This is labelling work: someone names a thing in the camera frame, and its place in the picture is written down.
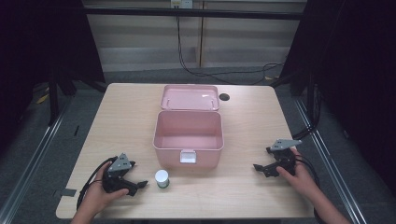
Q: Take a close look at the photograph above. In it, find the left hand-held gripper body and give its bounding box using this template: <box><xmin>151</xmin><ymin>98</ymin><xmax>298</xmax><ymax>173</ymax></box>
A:
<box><xmin>102</xmin><ymin>152</ymin><xmax>138</xmax><ymax>197</ymax></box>

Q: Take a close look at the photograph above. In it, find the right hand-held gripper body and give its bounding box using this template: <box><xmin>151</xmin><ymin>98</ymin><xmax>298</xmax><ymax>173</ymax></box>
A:
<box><xmin>265</xmin><ymin>138</ymin><xmax>303</xmax><ymax>177</ymax></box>

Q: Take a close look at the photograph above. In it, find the person's right hand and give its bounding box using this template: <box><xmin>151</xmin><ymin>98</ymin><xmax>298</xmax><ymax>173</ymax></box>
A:
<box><xmin>276</xmin><ymin>147</ymin><xmax>322</xmax><ymax>203</ymax></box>

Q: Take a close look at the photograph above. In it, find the person's left hand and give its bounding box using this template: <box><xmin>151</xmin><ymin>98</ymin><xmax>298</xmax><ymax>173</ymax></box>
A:
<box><xmin>81</xmin><ymin>161</ymin><xmax>130</xmax><ymax>217</ymax></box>

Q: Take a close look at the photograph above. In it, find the small white-capped bottle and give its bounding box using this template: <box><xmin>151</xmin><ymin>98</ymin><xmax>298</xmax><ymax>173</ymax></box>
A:
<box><xmin>154</xmin><ymin>169</ymin><xmax>171</xmax><ymax>189</ymax></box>

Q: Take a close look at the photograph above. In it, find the grey tape strip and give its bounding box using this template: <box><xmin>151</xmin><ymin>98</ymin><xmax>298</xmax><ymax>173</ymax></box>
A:
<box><xmin>52</xmin><ymin>188</ymin><xmax>78</xmax><ymax>199</ymax></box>

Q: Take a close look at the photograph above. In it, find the pink storage box with lid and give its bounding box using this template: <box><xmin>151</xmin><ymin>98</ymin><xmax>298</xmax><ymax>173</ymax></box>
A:
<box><xmin>152</xmin><ymin>84</ymin><xmax>225</xmax><ymax>171</ymax></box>

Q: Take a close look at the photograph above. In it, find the black metal stand leg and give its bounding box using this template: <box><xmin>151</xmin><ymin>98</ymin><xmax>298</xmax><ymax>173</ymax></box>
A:
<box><xmin>47</xmin><ymin>69</ymin><xmax>61</xmax><ymax>127</ymax></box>

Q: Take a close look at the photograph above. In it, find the yellow floor tape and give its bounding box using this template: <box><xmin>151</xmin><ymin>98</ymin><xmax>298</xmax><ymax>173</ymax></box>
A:
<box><xmin>35</xmin><ymin>92</ymin><xmax>51</xmax><ymax>105</ymax></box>

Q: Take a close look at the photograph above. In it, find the black curtain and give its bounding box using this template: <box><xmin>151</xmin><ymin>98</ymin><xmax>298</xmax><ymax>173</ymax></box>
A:
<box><xmin>270</xmin><ymin>0</ymin><xmax>396</xmax><ymax>195</ymax></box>
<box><xmin>0</xmin><ymin>0</ymin><xmax>106</xmax><ymax>155</ymax></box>

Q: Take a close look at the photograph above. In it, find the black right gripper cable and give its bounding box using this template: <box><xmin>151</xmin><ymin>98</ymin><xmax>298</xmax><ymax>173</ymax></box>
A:
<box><xmin>294</xmin><ymin>153</ymin><xmax>326</xmax><ymax>224</ymax></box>

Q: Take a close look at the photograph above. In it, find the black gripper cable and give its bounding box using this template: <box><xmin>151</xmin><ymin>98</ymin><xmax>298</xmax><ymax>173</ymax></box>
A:
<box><xmin>294</xmin><ymin>153</ymin><xmax>326</xmax><ymax>224</ymax></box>
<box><xmin>76</xmin><ymin>156</ymin><xmax>119</xmax><ymax>211</ymax></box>

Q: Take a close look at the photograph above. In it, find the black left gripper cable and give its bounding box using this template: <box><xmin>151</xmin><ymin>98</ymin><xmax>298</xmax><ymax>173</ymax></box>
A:
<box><xmin>76</xmin><ymin>156</ymin><xmax>119</xmax><ymax>211</ymax></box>

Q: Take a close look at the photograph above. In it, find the black cable bundle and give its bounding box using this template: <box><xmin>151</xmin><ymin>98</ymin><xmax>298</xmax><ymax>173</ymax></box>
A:
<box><xmin>291</xmin><ymin>85</ymin><xmax>323</xmax><ymax>141</ymax></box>

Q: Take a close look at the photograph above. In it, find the metal floor rail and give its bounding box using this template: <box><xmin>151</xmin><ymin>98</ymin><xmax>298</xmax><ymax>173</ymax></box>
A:
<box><xmin>0</xmin><ymin>101</ymin><xmax>73</xmax><ymax>224</ymax></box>
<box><xmin>293</xmin><ymin>98</ymin><xmax>370</xmax><ymax>224</ymax></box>

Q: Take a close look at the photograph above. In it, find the black wall cable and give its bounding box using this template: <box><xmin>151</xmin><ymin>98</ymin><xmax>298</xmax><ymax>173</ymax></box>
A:
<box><xmin>175</xmin><ymin>15</ymin><xmax>285</xmax><ymax>86</ymax></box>

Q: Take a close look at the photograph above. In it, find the black horizontal frame bar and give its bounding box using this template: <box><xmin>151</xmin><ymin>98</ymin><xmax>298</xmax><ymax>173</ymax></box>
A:
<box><xmin>81</xmin><ymin>7</ymin><xmax>308</xmax><ymax>21</ymax></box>

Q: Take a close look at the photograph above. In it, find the white wall socket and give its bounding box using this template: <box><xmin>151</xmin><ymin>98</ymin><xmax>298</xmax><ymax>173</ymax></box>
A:
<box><xmin>170</xmin><ymin>0</ymin><xmax>194</xmax><ymax>9</ymax></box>

